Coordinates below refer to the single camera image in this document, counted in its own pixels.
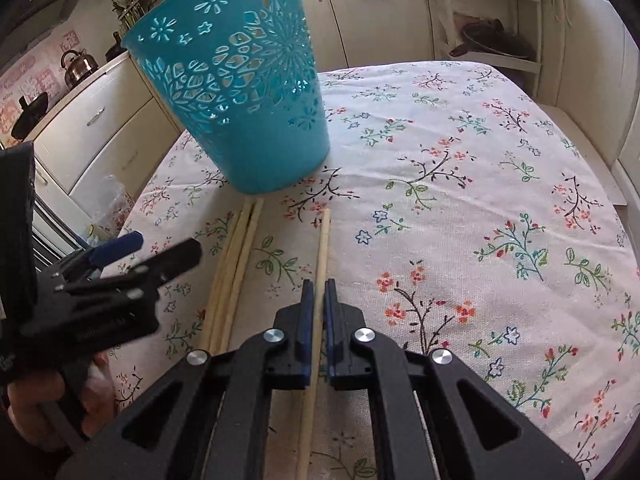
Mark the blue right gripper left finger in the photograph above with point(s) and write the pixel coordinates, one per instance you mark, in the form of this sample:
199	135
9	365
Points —
305	326

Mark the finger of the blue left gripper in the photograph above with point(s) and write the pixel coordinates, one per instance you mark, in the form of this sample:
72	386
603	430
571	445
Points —
116	249

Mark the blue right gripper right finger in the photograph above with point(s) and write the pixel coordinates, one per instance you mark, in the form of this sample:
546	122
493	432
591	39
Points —
335	333

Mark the person's left hand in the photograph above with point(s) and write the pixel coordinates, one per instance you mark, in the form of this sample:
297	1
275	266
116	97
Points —
31	393

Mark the plastic bag on floor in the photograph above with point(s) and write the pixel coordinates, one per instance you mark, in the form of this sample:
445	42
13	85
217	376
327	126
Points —
109	205

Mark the floral tablecloth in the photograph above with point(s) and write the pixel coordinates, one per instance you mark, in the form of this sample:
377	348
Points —
464	218

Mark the black wok on stove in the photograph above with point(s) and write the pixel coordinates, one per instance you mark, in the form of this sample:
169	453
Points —
32	113

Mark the copper kettle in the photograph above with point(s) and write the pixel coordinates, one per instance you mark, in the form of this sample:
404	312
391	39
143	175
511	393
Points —
78	65

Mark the black frying pan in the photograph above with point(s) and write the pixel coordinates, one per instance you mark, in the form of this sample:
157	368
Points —
116	49

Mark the teal perforated plastic basket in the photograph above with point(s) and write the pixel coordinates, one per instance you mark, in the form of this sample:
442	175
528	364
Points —
240	75

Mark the dark pan on cart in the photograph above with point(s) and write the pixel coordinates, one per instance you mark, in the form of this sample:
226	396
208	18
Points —
491	37

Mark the white rolling shelf cart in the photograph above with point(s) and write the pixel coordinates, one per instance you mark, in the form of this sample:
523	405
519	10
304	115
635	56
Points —
519	17

